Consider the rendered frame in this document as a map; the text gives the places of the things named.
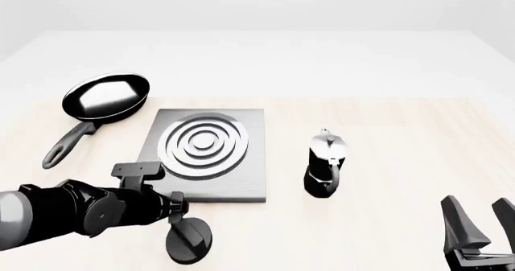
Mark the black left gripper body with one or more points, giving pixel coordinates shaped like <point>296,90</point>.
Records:
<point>178,206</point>

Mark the round black stove knob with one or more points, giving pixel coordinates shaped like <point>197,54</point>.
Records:
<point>189,244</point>

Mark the black and silver moka pot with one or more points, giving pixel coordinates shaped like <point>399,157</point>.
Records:
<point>320,177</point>

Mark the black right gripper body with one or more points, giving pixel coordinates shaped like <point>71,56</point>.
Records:
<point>479,262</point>

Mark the flat black stove plate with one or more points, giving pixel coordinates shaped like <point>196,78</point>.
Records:
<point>245,168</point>

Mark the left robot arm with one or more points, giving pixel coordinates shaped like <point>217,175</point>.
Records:
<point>60,210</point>

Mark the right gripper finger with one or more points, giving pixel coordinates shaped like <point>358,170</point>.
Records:
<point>507,216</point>
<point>462,228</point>

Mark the black frying pan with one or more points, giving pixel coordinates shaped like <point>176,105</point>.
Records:
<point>120,108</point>

